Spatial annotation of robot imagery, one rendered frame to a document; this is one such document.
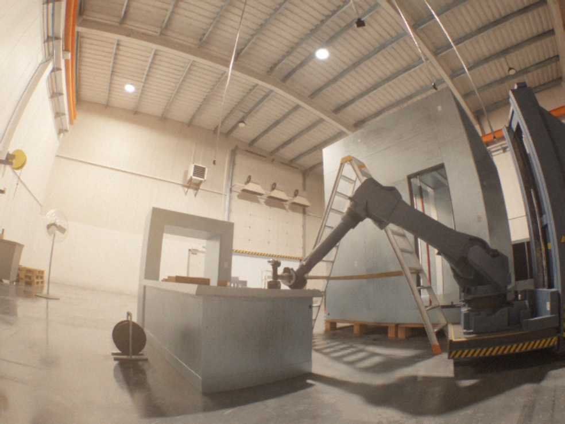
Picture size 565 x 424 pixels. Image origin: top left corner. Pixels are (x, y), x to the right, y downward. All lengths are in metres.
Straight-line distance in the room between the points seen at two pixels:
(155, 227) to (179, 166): 9.17
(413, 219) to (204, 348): 1.69
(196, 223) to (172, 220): 0.34
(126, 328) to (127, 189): 9.83
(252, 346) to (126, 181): 10.64
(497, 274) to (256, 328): 1.68
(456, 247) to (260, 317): 1.46
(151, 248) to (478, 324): 3.40
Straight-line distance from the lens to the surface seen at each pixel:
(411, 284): 2.72
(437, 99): 4.05
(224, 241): 3.73
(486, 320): 2.14
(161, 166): 12.31
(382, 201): 2.18
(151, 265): 3.42
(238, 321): 1.65
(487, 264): 2.05
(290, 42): 9.48
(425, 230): 2.10
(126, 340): 2.22
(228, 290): 1.56
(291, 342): 1.93
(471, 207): 3.34
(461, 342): 1.97
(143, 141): 12.66
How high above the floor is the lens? 0.65
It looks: 17 degrees up
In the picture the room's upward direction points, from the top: 1 degrees clockwise
